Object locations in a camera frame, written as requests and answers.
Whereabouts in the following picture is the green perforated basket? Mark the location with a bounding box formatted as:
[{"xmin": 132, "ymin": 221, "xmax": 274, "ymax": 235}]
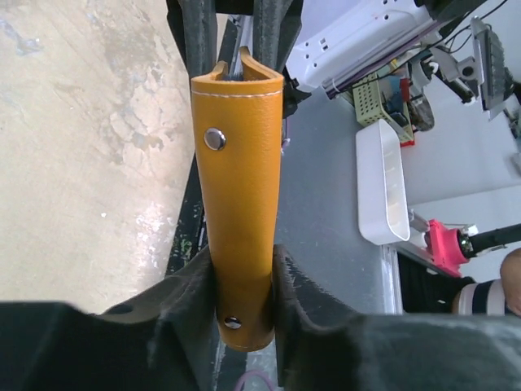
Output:
[{"xmin": 352, "ymin": 72, "xmax": 414, "ymax": 146}]

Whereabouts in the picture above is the yellow leather card holder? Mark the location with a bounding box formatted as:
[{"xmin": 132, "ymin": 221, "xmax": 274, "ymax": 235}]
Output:
[{"xmin": 190, "ymin": 47, "xmax": 284, "ymax": 352}]

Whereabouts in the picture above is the white plastic tray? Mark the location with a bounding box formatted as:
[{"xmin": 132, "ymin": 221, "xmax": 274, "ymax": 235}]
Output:
[{"xmin": 356, "ymin": 120, "xmax": 410, "ymax": 245}]

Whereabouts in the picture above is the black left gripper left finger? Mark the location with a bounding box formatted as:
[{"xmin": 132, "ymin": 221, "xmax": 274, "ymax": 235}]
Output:
[{"xmin": 1, "ymin": 249, "xmax": 215, "ymax": 390}]

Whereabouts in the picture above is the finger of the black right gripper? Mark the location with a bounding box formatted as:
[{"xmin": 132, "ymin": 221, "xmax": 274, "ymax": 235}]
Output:
[
  {"xmin": 252, "ymin": 0, "xmax": 304, "ymax": 72},
  {"xmin": 166, "ymin": 0, "xmax": 217, "ymax": 77}
]

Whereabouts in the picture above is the pink tool holder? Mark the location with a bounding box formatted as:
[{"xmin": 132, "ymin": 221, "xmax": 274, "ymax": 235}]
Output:
[{"xmin": 426, "ymin": 219, "xmax": 473, "ymax": 277}]

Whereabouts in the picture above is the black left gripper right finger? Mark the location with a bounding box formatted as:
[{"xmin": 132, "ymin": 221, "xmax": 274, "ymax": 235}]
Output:
[{"xmin": 273, "ymin": 245, "xmax": 520, "ymax": 390}]

